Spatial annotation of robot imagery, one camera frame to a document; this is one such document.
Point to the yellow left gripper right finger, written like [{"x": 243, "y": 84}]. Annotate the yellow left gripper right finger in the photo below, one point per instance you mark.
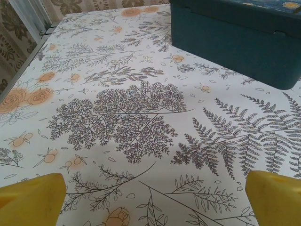
[{"x": 275, "y": 202}]

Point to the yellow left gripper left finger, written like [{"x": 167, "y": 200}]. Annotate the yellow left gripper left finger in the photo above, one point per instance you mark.
[{"x": 30, "y": 202}]

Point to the floral patterned table covering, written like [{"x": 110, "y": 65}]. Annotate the floral patterned table covering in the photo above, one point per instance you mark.
[{"x": 145, "y": 131}]

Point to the dark teal lidded box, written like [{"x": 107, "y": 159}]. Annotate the dark teal lidded box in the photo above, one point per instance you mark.
[{"x": 230, "y": 40}]

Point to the aluminium table side rail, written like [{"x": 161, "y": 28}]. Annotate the aluminium table side rail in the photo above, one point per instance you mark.
[{"x": 21, "y": 68}]

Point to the aluminium frame corner post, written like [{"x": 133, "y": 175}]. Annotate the aluminium frame corner post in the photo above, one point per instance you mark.
[{"x": 30, "y": 14}]

